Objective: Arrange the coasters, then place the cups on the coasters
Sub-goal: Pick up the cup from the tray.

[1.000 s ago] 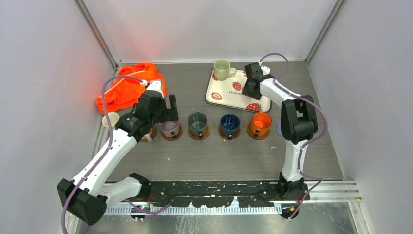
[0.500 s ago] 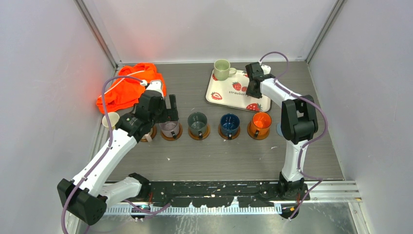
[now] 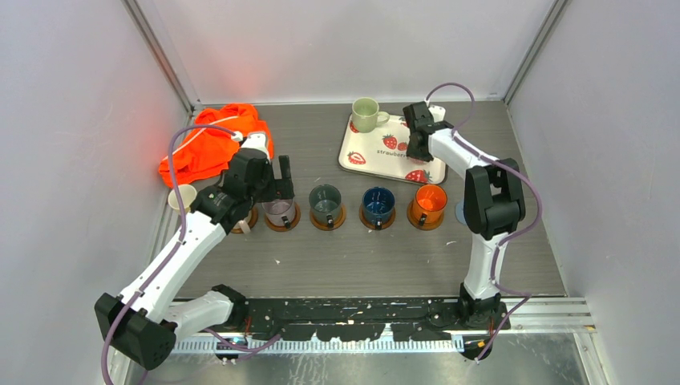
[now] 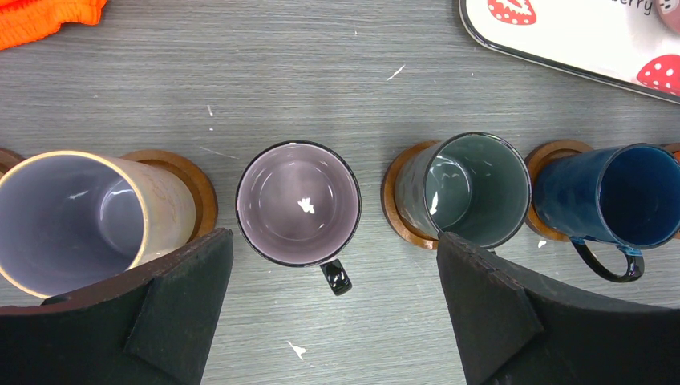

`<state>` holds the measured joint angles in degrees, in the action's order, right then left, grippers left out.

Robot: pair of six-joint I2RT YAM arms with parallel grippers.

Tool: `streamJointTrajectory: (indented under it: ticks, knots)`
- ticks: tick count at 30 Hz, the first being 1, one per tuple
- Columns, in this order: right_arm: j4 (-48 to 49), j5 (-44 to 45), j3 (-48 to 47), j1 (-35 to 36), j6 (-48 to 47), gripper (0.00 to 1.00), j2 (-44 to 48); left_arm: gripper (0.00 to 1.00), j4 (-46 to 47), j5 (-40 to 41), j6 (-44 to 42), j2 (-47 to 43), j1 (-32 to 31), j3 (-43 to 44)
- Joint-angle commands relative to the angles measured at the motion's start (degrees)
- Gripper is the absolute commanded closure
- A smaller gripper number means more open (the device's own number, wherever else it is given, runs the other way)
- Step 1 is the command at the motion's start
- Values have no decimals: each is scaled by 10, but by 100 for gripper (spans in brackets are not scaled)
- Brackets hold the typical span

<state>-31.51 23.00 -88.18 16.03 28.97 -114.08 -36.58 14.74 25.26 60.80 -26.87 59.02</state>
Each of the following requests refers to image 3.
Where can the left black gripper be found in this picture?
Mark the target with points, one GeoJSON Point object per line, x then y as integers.
{"type": "Point", "coordinates": [278, 189]}

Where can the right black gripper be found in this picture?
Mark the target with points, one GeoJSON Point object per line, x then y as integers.
{"type": "Point", "coordinates": [414, 153]}

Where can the lilac mug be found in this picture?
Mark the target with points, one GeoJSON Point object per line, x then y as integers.
{"type": "Point", "coordinates": [279, 211]}

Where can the wooden coaster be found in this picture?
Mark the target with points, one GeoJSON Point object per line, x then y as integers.
{"type": "Point", "coordinates": [318, 226]}
{"type": "Point", "coordinates": [287, 225]}
{"type": "Point", "coordinates": [376, 221]}
{"type": "Point", "coordinates": [254, 219]}
{"type": "Point", "coordinates": [421, 222]}

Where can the dark green mug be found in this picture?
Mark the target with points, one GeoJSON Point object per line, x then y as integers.
{"type": "Point", "coordinates": [325, 205]}

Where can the white pink-handled mug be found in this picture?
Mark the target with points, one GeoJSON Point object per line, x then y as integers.
{"type": "Point", "coordinates": [243, 226]}

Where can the light green mug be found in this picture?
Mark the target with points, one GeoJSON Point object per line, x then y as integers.
{"type": "Point", "coordinates": [367, 115]}

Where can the orange mug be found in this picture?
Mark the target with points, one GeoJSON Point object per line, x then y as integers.
{"type": "Point", "coordinates": [431, 200]}

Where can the cream yellow mug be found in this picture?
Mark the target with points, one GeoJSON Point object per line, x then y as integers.
{"type": "Point", "coordinates": [184, 197]}

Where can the dark blue mug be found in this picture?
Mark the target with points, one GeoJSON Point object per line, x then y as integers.
{"type": "Point", "coordinates": [378, 199]}

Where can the blue coaster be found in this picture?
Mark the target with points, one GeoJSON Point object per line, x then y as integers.
{"type": "Point", "coordinates": [459, 213]}

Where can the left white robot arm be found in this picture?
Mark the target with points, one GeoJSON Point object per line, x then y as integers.
{"type": "Point", "coordinates": [140, 322]}

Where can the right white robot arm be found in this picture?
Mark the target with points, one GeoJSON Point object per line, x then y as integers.
{"type": "Point", "coordinates": [493, 201]}

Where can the white strawberry tray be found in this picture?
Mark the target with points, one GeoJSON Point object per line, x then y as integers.
{"type": "Point", "coordinates": [383, 153]}

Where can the orange cloth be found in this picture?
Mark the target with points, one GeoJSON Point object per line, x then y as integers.
{"type": "Point", "coordinates": [205, 152]}

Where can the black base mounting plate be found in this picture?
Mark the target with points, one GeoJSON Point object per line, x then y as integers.
{"type": "Point", "coordinates": [359, 319]}

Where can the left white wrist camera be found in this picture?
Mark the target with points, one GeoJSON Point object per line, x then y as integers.
{"type": "Point", "coordinates": [254, 140]}

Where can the aluminium front rail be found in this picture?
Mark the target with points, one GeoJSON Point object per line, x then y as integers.
{"type": "Point", "coordinates": [206, 344]}

